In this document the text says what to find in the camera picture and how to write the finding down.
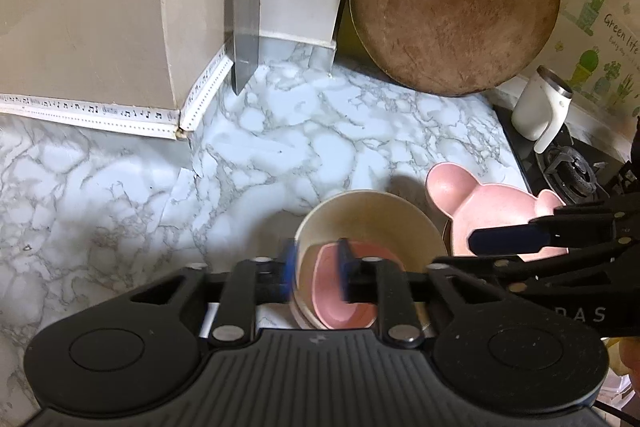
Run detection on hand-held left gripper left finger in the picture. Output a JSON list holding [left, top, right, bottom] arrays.
[[131, 237, 301, 348]]

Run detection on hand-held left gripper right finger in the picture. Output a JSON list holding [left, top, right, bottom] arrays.
[[337, 237, 506, 349]]

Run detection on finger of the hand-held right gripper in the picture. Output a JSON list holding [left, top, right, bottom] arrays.
[[469, 194, 640, 258], [432, 239, 640, 295]]

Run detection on small pink heart-shaped dish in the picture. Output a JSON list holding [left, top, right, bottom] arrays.
[[299, 242, 381, 331]]

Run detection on pink bear-shaped plate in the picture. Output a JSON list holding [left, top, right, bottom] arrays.
[[425, 162, 571, 264]]

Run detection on cream bowl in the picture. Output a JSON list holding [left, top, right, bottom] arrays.
[[291, 189, 449, 333]]

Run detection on person's right hand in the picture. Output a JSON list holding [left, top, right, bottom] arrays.
[[617, 337, 640, 393]]

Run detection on black glass gas stove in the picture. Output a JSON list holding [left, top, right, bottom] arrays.
[[492, 104, 640, 218]]

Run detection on white mug with steel rim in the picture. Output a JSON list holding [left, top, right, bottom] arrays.
[[511, 65, 574, 154]]

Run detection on round wooden cutting board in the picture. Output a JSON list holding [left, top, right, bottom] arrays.
[[349, 0, 562, 96]]

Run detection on music note trim tape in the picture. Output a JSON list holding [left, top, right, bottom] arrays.
[[0, 47, 235, 140]]

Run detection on cactus wall sticker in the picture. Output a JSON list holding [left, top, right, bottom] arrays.
[[545, 0, 640, 118]]

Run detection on cleaver with wooden handle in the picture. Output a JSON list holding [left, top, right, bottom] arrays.
[[225, 0, 263, 96]]

